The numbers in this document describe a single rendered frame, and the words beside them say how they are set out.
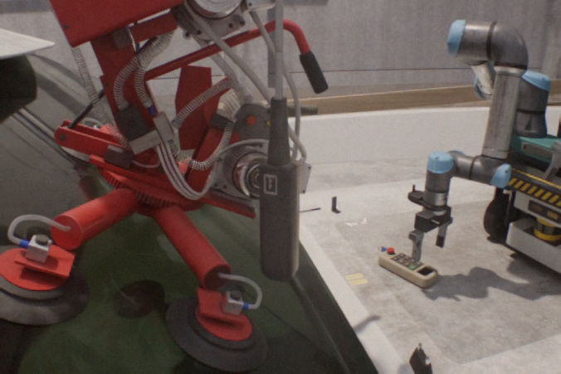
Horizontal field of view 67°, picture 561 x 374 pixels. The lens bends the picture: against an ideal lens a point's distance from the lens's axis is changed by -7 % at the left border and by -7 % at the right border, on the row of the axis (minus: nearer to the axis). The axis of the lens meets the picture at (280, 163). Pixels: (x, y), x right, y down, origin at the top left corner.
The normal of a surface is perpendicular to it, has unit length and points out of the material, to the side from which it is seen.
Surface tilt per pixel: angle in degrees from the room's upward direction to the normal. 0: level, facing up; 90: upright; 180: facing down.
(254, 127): 90
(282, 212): 90
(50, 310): 43
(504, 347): 0
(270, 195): 90
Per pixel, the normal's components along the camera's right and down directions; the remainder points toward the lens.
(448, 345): 0.00, -0.94
